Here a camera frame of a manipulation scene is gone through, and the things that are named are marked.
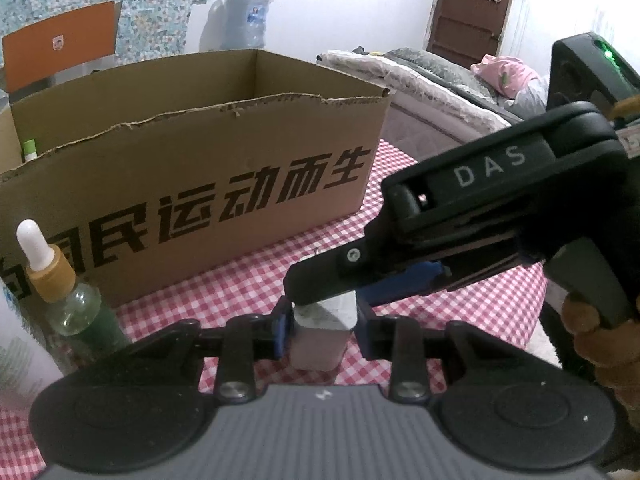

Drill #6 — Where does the blue water jug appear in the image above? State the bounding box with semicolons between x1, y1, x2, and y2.
222;0;273;51

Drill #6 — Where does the grey blanket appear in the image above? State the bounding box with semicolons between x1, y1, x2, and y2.
385;47;526;121

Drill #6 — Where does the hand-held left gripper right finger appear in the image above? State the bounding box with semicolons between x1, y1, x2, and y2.
355;302;507;404

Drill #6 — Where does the person's right hand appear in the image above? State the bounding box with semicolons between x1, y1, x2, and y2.
562;295;640;411

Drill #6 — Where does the green dropper bottle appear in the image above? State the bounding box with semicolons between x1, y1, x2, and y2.
16;219;132;376

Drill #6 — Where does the brown wooden door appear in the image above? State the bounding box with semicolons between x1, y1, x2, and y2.
427;0;518;61

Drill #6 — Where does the floral hanging cloth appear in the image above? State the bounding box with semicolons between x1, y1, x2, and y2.
0;0;216;68

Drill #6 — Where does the white plastic bottle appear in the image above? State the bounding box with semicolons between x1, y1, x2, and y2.
0;280;66;403

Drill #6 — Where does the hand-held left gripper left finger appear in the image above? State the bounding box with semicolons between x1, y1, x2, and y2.
131;309;292;406

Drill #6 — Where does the bed with bedding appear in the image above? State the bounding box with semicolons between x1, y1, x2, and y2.
320;50;513;128

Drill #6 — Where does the grey mattress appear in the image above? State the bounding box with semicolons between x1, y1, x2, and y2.
382;100;506;161

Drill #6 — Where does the red checkered tablecloth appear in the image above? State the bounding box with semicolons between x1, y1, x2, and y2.
0;139;548;461

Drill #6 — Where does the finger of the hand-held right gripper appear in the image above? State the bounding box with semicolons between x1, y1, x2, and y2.
357;260;446;306
284;242;381;306

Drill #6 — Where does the orange cardboard box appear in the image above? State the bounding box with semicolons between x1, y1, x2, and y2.
2;0;123;93

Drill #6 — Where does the brown cardboard box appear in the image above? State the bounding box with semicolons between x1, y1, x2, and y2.
0;49;391;311

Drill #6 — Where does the white wall charger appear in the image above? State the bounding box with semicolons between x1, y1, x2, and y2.
292;295;358;372

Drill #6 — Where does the pink clothing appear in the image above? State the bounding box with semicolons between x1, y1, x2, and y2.
472;55;548;106

